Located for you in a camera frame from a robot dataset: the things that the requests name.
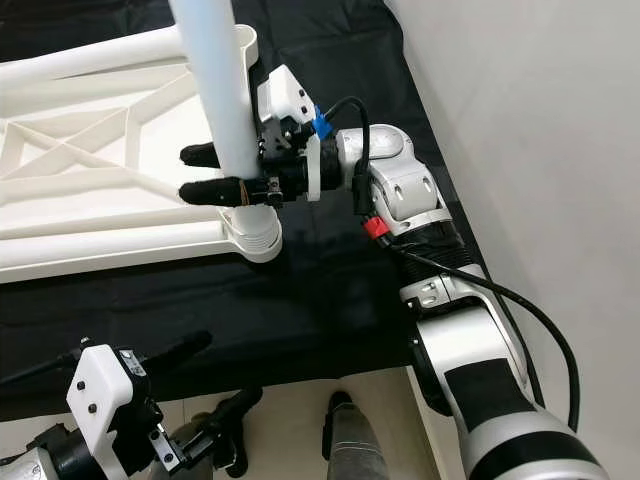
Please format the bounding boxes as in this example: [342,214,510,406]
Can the black cloth cover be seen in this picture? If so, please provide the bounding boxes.
[0,0,511,421]

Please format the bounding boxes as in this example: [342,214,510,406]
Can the grey robot foot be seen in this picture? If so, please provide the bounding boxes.
[222,440,251,479]
[322,390,401,480]

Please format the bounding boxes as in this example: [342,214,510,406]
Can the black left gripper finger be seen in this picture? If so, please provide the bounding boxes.
[206,385,267,444]
[145,330,214,370]

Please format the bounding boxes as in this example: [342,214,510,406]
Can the blue cable plug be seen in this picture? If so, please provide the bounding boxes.
[310,108,333,139]

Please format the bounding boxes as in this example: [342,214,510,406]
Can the white plastic table top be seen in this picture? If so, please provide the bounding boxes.
[0,25,283,284]

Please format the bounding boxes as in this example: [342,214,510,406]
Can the grey robot left foot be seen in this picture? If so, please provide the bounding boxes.
[222,440,251,479]

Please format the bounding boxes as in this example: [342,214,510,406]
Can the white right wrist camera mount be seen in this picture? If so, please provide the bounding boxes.
[255,65,323,201]

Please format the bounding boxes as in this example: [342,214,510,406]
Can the red cable clip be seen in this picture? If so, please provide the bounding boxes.
[363,215,391,239]

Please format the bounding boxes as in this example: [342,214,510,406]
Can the grey robot right foot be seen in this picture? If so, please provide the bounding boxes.
[322,390,401,480]

